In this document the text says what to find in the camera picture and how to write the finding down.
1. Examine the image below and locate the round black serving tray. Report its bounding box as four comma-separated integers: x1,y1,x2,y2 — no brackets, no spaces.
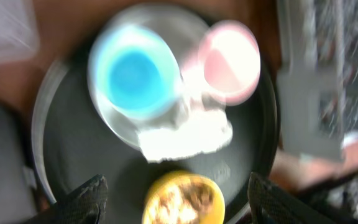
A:
31,2,281,224

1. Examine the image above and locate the pink plastic cup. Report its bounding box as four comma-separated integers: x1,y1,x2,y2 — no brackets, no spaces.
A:
197,20,261,106

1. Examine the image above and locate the black rectangular tray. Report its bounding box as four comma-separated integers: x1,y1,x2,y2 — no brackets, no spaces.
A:
0,106,37,223

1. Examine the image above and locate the white round plate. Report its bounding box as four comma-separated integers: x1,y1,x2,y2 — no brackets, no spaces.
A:
88,3,208,151

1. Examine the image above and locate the white napkin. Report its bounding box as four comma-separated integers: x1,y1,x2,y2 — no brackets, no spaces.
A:
137,62,234,163

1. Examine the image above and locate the clear plastic waste bin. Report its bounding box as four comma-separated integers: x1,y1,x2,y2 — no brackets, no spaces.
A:
0,0,40,64

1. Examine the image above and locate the yellow plastic bowl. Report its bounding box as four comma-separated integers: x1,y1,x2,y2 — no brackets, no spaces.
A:
142,171,225,224

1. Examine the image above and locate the light blue plastic cup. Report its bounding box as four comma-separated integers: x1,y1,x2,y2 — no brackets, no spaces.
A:
88,25,182,120

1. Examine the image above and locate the food scraps pile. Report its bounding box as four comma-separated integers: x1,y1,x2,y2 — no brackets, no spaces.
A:
144,182,214,224

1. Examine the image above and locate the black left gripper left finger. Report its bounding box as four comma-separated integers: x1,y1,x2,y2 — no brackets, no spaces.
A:
24,174,108,224

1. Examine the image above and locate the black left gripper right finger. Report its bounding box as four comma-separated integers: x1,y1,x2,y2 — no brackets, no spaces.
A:
247,172,334,224

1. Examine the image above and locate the grey dishwasher rack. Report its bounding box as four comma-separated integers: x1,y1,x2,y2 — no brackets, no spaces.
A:
277,0,358,161

